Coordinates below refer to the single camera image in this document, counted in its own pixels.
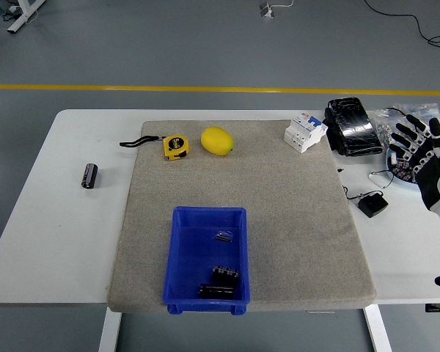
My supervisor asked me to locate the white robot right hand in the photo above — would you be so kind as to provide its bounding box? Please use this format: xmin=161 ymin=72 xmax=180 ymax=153
xmin=388 ymin=113 xmax=440 ymax=235

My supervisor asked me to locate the dark battery with white print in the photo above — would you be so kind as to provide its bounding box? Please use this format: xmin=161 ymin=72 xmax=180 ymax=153
xmin=210 ymin=265 xmax=241 ymax=285

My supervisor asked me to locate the dark brown cylindrical battery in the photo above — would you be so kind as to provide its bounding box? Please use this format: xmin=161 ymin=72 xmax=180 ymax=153
xmin=81 ymin=163 xmax=99 ymax=190
xmin=198 ymin=282 xmax=235 ymax=300

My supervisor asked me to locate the black wrapped box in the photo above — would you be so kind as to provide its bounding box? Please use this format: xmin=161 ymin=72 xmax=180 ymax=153
xmin=323 ymin=97 xmax=384 ymax=158

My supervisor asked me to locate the blue plastic box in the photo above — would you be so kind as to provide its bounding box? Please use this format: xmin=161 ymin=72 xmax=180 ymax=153
xmin=163 ymin=205 xmax=251 ymax=315

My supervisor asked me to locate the dark capacitor with print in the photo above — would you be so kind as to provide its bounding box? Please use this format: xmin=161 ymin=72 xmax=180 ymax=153
xmin=392 ymin=159 xmax=414 ymax=183

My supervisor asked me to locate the light blue bowl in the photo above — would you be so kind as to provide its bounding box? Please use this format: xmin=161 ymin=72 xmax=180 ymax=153
xmin=386 ymin=146 xmax=421 ymax=190

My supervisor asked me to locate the clear bag of small parts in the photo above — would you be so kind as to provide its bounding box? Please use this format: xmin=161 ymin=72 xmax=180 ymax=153
xmin=394 ymin=103 xmax=440 ymax=129

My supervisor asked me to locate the small black power adapter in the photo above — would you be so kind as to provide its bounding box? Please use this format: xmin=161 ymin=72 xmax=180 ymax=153
xmin=357 ymin=193 xmax=389 ymax=219

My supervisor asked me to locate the clear bag of metal nuts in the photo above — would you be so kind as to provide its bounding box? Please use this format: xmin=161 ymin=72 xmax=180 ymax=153
xmin=373 ymin=108 xmax=408 ymax=147

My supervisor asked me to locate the white blue circuit breaker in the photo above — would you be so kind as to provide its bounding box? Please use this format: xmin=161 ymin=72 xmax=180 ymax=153
xmin=283 ymin=113 xmax=329 ymax=154

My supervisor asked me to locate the grey-brown mat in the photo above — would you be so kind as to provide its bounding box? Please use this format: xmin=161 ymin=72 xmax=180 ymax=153
xmin=106 ymin=120 xmax=378 ymax=313

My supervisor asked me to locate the white table leg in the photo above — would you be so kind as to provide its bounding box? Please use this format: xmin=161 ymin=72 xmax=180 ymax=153
xmin=98 ymin=307 xmax=122 ymax=352
xmin=363 ymin=306 xmax=393 ymax=352

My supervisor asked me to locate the yellow lemon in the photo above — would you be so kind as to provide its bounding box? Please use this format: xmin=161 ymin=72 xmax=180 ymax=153
xmin=200 ymin=126 xmax=235 ymax=156

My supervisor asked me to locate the yellow tape measure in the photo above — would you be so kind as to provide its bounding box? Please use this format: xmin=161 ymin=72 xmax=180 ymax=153
xmin=119 ymin=134 xmax=191 ymax=162

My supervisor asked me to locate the white table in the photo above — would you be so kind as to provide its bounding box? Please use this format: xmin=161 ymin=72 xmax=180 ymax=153
xmin=0 ymin=109 xmax=440 ymax=305

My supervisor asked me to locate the thin looped wire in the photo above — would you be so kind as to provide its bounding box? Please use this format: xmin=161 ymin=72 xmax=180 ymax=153
xmin=368 ymin=169 xmax=396 ymax=190

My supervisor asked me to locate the thin black adapter cord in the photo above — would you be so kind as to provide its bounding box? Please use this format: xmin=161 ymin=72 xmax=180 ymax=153
xmin=342 ymin=186 xmax=384 ymax=202

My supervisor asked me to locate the black floor cable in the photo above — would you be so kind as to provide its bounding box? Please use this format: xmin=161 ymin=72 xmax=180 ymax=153
xmin=362 ymin=0 xmax=440 ymax=54

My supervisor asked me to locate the white desk foot frame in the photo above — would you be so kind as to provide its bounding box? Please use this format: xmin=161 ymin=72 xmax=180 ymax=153
xmin=6 ymin=0 xmax=47 ymax=34

